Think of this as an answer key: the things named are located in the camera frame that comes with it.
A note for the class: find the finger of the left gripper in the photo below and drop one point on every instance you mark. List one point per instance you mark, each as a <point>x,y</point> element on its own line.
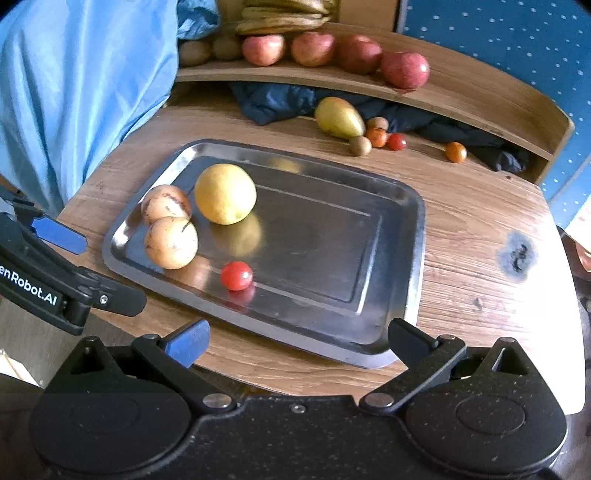
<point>59,235</point>
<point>110,295</point>

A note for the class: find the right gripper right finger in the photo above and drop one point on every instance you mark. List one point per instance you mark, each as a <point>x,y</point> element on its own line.
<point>429,362</point>

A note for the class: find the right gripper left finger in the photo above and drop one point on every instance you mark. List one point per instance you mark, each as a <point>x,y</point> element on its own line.
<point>167,361</point>

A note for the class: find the red cherry tomato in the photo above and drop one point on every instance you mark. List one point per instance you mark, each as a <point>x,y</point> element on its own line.
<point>397,142</point>
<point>236,276</point>

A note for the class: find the yellow lemon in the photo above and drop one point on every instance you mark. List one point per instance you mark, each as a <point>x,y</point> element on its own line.
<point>225,194</point>

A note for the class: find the orange mandarin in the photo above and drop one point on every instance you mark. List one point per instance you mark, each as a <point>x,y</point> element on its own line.
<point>378,137</point>
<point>456,152</point>

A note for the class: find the brown round fruit front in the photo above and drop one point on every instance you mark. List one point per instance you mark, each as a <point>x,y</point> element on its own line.
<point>171,242</point>

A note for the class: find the brown round fruit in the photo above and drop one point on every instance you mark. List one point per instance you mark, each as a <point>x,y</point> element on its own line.
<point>171,242</point>
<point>164,201</point>

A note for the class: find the brown round fruit rear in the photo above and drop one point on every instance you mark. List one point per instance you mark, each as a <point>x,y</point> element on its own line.
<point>164,201</point>

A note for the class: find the silver metal tray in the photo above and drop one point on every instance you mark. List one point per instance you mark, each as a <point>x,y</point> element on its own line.
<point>336,252</point>

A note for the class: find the light blue cloth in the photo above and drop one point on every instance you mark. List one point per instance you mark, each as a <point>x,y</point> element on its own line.
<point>77,77</point>

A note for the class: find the red cherry tomato on table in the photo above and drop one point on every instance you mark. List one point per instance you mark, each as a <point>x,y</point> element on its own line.
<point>397,142</point>

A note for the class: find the dark blue jacket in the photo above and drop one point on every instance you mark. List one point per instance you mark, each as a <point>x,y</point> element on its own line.
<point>266,103</point>

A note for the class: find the orange mandarin beside mango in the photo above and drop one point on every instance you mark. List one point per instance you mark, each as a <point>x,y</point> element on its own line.
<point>378,137</point>

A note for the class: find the brown kiwi shelf far left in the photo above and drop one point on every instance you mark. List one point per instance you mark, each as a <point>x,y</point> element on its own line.
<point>194,53</point>

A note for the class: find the yellow green mango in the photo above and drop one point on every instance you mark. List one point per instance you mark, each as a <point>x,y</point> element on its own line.
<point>338,118</point>

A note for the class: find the curved wooden shelf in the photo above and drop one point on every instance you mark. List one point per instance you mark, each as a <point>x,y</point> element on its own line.
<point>459,87</point>

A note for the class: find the red apple leftmost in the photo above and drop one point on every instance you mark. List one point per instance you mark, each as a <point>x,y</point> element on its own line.
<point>264,50</point>

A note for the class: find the red apple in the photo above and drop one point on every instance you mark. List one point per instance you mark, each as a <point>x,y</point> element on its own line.
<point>359,54</point>
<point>264,50</point>
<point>313,49</point>
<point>405,70</point>

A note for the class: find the red apple rightmost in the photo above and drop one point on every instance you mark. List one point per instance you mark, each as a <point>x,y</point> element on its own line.
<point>405,70</point>

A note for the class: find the bunch of ripe bananas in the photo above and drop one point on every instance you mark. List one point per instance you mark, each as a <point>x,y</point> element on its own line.
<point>262,17</point>

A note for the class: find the blue dotted cushion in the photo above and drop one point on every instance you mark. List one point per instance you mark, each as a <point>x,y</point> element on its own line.
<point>545,44</point>

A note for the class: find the wooden board behind shelf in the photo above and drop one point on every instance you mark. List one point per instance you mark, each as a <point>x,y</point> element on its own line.
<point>377,14</point>

